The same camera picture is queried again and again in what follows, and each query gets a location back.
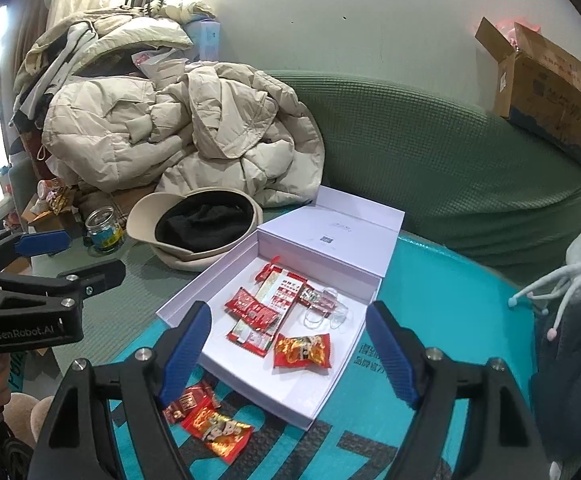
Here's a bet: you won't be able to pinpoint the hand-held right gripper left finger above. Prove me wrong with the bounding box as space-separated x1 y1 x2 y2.
33 301 212 480

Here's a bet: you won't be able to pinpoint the pile of cream clothes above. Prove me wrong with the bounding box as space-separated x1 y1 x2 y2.
13 2 216 126

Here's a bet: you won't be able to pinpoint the small red packet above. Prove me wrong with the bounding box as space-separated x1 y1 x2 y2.
295 285 321 311

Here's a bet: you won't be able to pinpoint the glass jar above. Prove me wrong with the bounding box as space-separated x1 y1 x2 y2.
84 206 125 256

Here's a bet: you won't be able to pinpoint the green sofa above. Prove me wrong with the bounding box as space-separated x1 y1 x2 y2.
8 71 581 381

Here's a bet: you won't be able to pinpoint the clear plastic wrapper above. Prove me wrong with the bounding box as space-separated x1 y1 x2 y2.
300 285 353 333

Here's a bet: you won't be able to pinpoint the beige cap with black lining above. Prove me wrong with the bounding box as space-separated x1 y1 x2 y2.
126 187 264 272

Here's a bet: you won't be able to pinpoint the light blue container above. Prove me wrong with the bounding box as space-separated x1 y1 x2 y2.
185 17 221 63

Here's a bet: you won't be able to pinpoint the beige puffer jacket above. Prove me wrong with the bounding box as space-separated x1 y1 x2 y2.
43 61 327 208

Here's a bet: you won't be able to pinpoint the red propeller toy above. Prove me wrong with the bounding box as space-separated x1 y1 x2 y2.
255 255 284 283

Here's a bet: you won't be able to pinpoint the black cable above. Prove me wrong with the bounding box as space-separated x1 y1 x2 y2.
0 410 36 480

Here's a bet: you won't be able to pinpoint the red yellow candy packet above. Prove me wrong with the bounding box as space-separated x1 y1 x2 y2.
273 332 332 370

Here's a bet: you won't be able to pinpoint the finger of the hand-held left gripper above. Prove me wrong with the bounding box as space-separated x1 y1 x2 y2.
0 259 127 328
0 230 72 273

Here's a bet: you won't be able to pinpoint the red yellow snack packet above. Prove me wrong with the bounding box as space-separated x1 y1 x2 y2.
180 405 255 463

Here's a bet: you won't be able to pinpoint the red sauce packet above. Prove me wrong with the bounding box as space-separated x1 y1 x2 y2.
240 300 282 333

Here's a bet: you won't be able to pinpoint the pink plastic bag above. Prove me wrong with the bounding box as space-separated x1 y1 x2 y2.
493 17 542 36

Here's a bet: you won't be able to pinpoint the cardboard box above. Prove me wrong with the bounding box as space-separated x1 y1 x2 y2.
475 16 581 175

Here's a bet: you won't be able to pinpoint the teal printed mat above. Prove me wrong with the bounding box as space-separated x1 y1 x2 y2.
8 232 543 480

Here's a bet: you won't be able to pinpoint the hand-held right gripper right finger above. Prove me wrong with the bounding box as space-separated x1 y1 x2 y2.
365 301 546 480

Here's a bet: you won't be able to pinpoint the long red white packet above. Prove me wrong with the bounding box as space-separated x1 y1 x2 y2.
226 317 277 358
255 266 307 321

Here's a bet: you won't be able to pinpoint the white gift box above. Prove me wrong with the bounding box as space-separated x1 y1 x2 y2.
155 185 406 433

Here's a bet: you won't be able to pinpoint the colourful snack packets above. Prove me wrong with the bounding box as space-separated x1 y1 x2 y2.
37 177 78 216

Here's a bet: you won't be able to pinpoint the clear plastic bag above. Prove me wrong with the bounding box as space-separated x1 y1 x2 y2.
133 47 191 81

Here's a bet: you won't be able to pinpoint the person's dark pants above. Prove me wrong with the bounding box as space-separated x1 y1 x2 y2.
530 280 581 480

